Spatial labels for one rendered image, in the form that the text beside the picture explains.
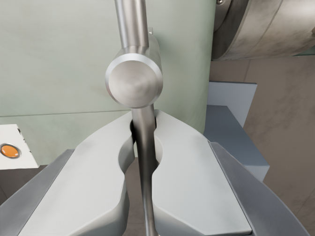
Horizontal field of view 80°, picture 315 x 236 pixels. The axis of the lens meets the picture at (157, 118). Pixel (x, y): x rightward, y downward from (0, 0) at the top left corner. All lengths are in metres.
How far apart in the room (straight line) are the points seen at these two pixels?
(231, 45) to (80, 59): 0.20
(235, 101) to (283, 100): 1.13
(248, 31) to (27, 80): 0.27
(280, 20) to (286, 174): 2.37
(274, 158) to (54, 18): 2.27
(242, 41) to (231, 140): 0.39
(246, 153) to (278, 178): 2.00
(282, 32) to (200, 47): 0.12
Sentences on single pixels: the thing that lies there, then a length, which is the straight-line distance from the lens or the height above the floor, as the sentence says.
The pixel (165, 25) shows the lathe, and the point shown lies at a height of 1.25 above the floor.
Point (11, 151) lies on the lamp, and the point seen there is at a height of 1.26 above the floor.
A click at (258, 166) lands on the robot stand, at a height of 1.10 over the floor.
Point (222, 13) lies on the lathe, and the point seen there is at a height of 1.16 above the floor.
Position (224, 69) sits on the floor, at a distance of 1.61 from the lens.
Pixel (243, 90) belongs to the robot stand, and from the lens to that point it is 0.85.
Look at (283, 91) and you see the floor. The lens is 1.91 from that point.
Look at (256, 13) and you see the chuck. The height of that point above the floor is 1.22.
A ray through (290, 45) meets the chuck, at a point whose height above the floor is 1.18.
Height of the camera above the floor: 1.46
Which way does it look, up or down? 59 degrees down
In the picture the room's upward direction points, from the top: 179 degrees clockwise
